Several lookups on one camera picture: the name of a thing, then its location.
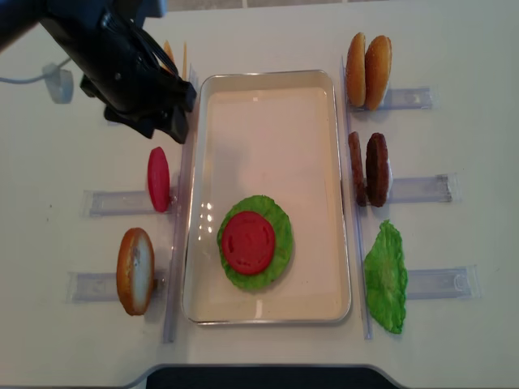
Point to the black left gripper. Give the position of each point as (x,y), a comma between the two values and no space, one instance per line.
(124,67)

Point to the green lettuce leaf standing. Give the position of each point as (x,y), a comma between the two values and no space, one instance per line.
(386,279)

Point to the clear rail bun holder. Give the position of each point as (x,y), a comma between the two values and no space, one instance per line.
(410,98)
(85,287)

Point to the clear rail lettuce holder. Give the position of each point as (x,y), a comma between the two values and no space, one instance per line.
(447,283)

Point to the bread bun slice inner right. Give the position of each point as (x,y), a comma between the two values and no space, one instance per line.
(355,74)

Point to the bread bun slice outer right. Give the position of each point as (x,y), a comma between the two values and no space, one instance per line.
(378,65)

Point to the clear rail left bun holder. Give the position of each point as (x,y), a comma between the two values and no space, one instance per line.
(85,287)

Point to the clear long rail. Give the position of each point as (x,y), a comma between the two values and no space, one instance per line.
(357,227)
(182,216)

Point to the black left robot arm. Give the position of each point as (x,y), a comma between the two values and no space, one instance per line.
(17,17)

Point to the brown meat patty inner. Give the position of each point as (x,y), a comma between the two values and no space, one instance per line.
(357,170)

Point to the clear long right rail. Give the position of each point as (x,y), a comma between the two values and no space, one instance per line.
(357,227)

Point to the brown meat patty outer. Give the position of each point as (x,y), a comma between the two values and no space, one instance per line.
(377,170)

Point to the clear rail tomato holder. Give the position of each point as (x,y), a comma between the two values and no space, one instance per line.
(96,203)

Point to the brown meat patty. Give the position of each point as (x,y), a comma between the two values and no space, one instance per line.
(377,170)
(357,170)

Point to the orange cheese slice left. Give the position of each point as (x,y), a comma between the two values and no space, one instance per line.
(168,51)

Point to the red tomato slice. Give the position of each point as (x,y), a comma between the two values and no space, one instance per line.
(248,243)
(158,179)

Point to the clear rail patty holder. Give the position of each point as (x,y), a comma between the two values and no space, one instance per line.
(441,188)

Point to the clear long left rail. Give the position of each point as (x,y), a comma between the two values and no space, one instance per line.
(182,216)

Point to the white metal tray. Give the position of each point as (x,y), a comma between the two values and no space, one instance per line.
(272,136)

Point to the clear rail right bun holder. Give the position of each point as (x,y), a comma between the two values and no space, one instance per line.
(410,98)

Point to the green lettuce leaf on tray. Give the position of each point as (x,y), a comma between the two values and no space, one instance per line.
(280,222)

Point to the bread bun slice lower left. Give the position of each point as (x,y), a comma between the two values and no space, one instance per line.
(135,271)

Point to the bread bun slice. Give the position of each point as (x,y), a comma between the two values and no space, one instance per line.
(355,74)
(378,65)
(135,271)

